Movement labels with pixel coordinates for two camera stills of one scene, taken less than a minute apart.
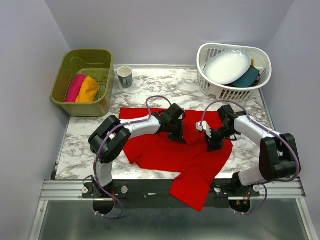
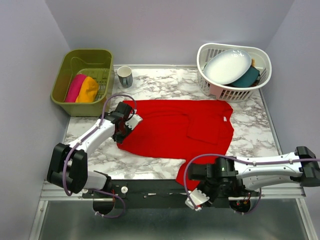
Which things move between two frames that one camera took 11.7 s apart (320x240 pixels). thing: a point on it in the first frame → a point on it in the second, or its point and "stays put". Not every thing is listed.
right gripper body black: (217, 138) → (210, 188)
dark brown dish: (256, 81) stays put
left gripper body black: (176, 134) → (119, 136)
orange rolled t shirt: (89, 91) stays put
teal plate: (248, 79) stays put
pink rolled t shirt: (75, 88) stays put
